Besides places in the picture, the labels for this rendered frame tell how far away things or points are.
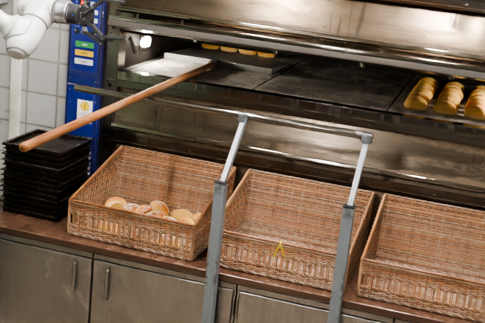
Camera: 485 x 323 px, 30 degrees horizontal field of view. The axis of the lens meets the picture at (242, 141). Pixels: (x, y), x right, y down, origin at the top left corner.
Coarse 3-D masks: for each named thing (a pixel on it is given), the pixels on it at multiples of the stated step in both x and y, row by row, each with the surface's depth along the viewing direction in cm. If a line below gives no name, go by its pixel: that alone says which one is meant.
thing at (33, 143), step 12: (192, 72) 399; (168, 84) 372; (132, 96) 341; (144, 96) 349; (108, 108) 320; (120, 108) 329; (84, 120) 302; (48, 132) 282; (60, 132) 286; (24, 144) 268; (36, 144) 273
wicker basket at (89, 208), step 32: (128, 160) 403; (160, 160) 399; (192, 160) 394; (96, 192) 387; (128, 192) 402; (160, 192) 398; (192, 192) 394; (96, 224) 380; (128, 224) 358; (160, 224) 354; (192, 224) 350; (192, 256) 352
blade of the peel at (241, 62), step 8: (192, 48) 475; (168, 56) 442; (176, 56) 440; (184, 56) 439; (192, 56) 438; (200, 56) 455; (208, 56) 457; (216, 56) 459; (224, 56) 462; (232, 56) 464; (240, 56) 466; (224, 64) 434; (232, 64) 433; (240, 64) 432; (248, 64) 446; (256, 64) 448; (264, 64) 451; (272, 64) 453; (280, 64) 455; (288, 64) 458; (264, 72) 429; (272, 72) 429
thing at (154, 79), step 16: (128, 80) 399; (144, 80) 397; (160, 80) 395; (192, 80) 396; (224, 96) 388; (240, 96) 386; (256, 96) 384; (272, 96) 381; (288, 96) 383; (336, 112) 375; (352, 112) 373; (368, 112) 371; (384, 112) 370; (432, 128) 365; (448, 128) 363; (464, 128) 361; (480, 128) 359
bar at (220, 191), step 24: (120, 96) 361; (240, 120) 347; (264, 120) 345; (288, 120) 343; (360, 168) 329; (216, 192) 333; (216, 216) 335; (216, 240) 337; (216, 264) 339; (336, 264) 325; (216, 288) 344; (336, 288) 327; (336, 312) 329
